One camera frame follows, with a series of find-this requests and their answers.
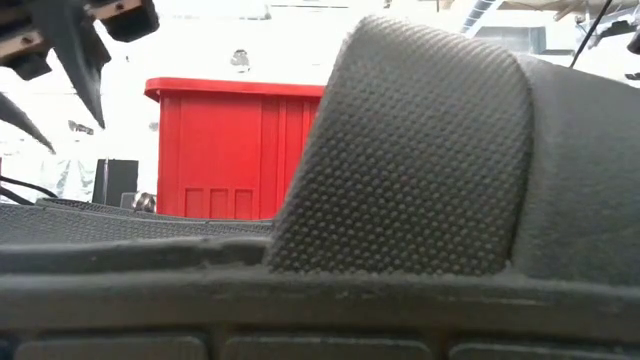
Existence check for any black table cable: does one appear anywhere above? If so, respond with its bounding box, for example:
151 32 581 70
0 184 25 206
0 174 60 200

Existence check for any grey window panel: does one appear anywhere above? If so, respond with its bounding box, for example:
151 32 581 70
472 25 549 55

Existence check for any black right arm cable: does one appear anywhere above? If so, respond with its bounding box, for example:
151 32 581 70
569 0 612 70

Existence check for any small metallic object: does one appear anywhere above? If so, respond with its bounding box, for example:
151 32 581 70
130 191 157 214

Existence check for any black cabinet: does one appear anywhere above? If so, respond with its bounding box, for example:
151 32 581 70
91 158 140 208

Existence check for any silver plastic tarp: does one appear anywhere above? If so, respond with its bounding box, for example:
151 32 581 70
0 152 96 204

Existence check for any grey ceiling fixture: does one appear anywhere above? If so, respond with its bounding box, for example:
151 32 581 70
229 48 251 69

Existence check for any red plastic bin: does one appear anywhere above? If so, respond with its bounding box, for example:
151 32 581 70
143 76 326 222

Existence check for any ceiling air duct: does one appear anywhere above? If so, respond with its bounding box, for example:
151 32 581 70
458 0 504 35

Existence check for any dark wall fixture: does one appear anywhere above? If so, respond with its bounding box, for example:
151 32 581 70
67 118 96 137

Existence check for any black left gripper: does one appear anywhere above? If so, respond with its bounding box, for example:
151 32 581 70
0 0 161 155

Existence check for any black slide sandal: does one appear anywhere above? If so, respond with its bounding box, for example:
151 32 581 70
0 14 640 360

